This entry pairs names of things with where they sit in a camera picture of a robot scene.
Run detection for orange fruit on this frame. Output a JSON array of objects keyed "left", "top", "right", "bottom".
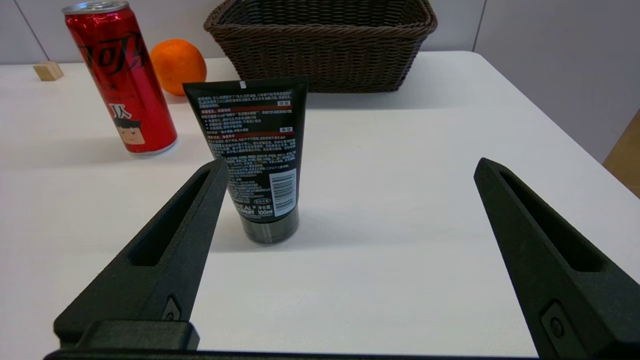
[{"left": 149, "top": 39, "right": 208, "bottom": 97}]

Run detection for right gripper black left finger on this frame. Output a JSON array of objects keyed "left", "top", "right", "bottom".
[{"left": 53, "top": 158, "right": 231, "bottom": 351}]

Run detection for red cola can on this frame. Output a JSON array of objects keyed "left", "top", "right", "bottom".
[{"left": 62, "top": 0, "right": 179, "bottom": 157}]

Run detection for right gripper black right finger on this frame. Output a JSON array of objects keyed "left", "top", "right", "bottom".
[{"left": 473, "top": 157, "right": 640, "bottom": 360}]

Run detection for small wooden cube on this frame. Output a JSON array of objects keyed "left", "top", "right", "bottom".
[{"left": 33, "top": 61, "right": 65, "bottom": 82}]

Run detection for dark brown wicker basket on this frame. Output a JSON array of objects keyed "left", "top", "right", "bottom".
[{"left": 203, "top": 0, "right": 439, "bottom": 94}]

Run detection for black cosmetic tube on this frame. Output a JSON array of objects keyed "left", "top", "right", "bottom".
[{"left": 182, "top": 76, "right": 310, "bottom": 246}]

